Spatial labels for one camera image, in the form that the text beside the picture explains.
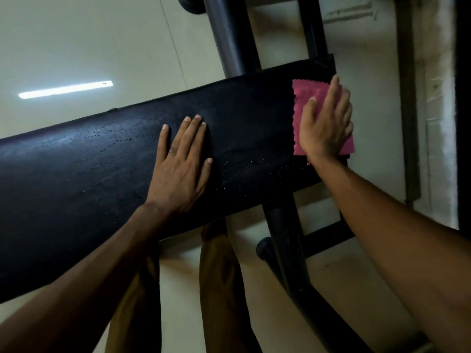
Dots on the person's left hand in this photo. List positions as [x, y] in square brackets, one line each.
[176, 180]

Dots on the person's right hand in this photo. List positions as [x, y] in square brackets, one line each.
[323, 132]

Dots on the person's left thumb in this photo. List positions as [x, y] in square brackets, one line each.
[205, 174]

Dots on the person's right little finger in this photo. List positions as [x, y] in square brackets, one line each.
[349, 129]

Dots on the person's left middle finger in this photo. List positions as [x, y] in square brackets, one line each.
[191, 132]

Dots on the person's left little finger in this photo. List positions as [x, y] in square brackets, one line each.
[163, 143]

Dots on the person's right middle finger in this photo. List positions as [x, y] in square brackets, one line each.
[342, 101]

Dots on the person's right thumb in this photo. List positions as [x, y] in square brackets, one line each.
[308, 113]

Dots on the pink microfibre cleaning cloth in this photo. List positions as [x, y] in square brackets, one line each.
[303, 91]

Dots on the person's left forearm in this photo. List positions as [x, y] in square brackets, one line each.
[92, 283]

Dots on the person's right forearm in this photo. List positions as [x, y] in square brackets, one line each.
[397, 246]

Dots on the grey metal pole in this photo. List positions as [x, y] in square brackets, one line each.
[408, 106]

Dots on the black padded bench seat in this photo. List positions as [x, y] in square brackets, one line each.
[92, 172]

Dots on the brown trousers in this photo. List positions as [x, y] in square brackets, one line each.
[220, 290]

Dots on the black metal bench frame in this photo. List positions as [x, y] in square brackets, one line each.
[233, 33]

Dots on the dark door frame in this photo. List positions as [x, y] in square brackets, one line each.
[464, 106]

